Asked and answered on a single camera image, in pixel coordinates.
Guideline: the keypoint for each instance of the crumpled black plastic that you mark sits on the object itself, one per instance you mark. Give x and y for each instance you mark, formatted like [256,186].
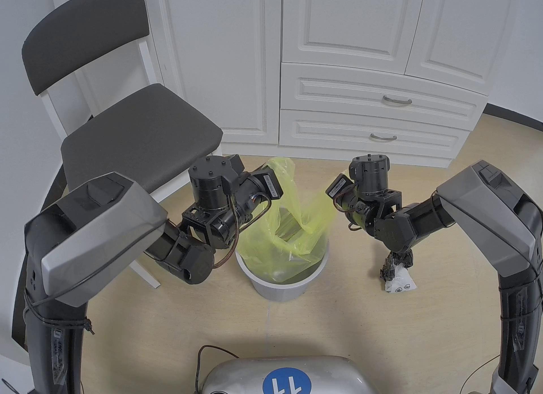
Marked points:
[398,263]

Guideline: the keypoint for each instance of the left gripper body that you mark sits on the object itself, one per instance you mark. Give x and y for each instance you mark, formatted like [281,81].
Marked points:
[254,197]

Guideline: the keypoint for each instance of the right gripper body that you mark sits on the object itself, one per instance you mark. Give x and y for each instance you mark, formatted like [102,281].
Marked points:
[340,190]

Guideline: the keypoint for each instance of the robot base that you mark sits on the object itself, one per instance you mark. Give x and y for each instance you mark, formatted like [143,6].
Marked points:
[288,375]

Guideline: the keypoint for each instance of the crumpled white printed paper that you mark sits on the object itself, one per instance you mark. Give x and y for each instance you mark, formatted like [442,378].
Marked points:
[401,284]

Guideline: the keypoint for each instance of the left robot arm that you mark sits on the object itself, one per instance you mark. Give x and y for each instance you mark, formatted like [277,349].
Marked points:
[97,231]

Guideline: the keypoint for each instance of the white trash bin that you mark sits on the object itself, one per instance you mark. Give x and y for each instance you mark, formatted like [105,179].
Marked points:
[275,292]

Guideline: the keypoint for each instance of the yellow plastic bag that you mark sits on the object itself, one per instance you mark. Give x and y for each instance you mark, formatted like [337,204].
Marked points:
[305,214]

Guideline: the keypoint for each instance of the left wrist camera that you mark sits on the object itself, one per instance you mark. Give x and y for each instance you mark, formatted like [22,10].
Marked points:
[232,175]

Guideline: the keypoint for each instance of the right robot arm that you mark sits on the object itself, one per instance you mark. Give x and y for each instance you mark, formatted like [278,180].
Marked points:
[488,214]

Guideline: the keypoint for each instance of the white wardrobe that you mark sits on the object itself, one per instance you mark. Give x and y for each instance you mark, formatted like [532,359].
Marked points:
[352,10]

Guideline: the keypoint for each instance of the white chair with grey cushions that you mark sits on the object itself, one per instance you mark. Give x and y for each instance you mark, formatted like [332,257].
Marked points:
[140,129]

